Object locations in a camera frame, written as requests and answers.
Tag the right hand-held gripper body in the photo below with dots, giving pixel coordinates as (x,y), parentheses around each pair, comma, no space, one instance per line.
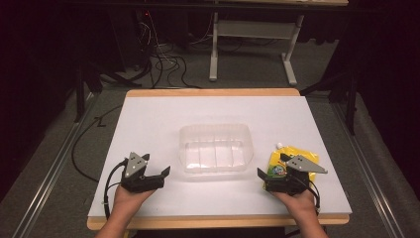
(297,180)

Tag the wooden table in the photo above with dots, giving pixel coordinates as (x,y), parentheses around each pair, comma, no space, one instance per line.
(211,92)

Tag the white table sheet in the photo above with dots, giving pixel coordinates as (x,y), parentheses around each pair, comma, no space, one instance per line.
(214,109)

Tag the yellow spout pouch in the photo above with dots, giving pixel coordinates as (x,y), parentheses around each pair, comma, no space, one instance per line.
(275,163)

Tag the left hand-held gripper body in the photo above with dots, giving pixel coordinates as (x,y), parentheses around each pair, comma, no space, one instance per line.
(135,163)

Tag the metal floor rail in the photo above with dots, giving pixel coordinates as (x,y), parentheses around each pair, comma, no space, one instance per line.
(366,158)
(52,165)

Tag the black metal stand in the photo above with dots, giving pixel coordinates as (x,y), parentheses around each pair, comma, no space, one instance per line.
(350,99)
(80,95)

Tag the white metal desk frame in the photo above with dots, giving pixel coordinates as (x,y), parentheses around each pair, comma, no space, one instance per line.
(254,29)

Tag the clear plastic container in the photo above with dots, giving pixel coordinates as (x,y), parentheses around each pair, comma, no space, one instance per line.
(216,148)

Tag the person's left hand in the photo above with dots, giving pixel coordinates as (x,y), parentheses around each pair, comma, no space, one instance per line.
(127,201)

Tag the person's right hand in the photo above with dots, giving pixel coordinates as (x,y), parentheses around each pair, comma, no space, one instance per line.
(302,205)

